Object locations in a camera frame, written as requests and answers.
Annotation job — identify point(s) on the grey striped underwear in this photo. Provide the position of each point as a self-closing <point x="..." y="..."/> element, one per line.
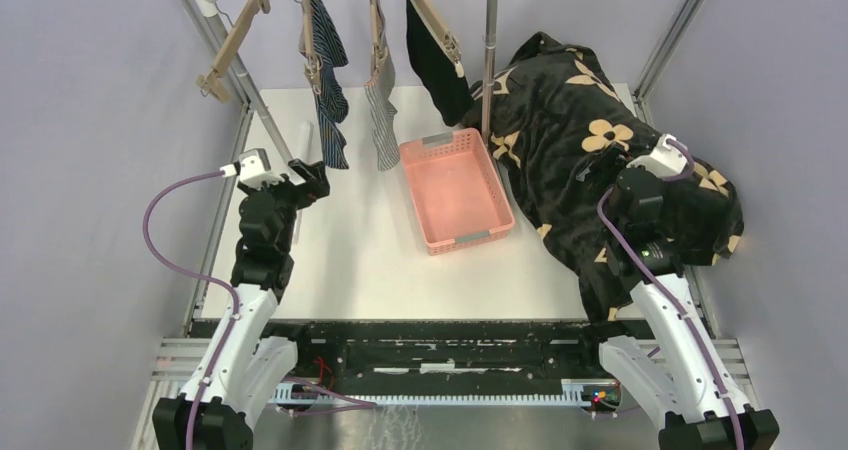
<point x="382" y="111"/>

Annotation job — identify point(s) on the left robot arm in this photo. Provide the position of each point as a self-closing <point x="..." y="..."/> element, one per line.
<point x="217" y="408"/>

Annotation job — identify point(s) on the black underwear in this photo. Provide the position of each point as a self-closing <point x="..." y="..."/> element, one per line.
<point x="449" y="93"/>

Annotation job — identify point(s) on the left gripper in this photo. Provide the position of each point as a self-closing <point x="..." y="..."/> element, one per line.
<point x="314" y="186"/>

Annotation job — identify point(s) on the metal clothes rack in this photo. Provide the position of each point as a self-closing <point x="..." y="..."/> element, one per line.
<point x="210" y="11"/>

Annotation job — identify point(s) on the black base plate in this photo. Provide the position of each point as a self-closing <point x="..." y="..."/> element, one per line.
<point x="450" y="358"/>

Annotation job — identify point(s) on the pink plastic basket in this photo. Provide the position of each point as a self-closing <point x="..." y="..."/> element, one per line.
<point x="456" y="191"/>

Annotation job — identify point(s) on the navy striped underwear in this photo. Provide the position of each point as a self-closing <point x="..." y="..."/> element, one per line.
<point x="331" y="105"/>

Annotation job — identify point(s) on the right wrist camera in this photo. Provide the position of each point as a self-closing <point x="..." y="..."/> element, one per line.
<point x="669" y="160"/>

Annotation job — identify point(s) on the black floral blanket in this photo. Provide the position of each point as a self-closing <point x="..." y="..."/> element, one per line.
<point x="553" y="112"/>

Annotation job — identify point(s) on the wooden hanger of grey underwear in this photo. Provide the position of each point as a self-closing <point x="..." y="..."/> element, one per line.
<point x="380" y="51"/>

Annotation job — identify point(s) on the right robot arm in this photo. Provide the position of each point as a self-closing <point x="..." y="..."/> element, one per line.
<point x="692" y="399"/>

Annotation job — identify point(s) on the wooden hanger of navy underwear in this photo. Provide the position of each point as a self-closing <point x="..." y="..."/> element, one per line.
<point x="313" y="65"/>

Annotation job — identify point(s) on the wooden hanger of black underwear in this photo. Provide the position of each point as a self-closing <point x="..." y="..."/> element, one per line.
<point x="441" y="33"/>

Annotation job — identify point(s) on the empty wooden clip hanger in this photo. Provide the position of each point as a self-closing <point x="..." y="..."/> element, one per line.
<point x="211" y="82"/>

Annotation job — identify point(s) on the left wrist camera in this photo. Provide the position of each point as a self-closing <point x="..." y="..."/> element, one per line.
<point x="253" y="170"/>

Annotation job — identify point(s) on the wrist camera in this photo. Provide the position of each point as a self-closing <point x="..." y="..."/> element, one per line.
<point x="253" y="170"/>
<point x="669" y="160"/>

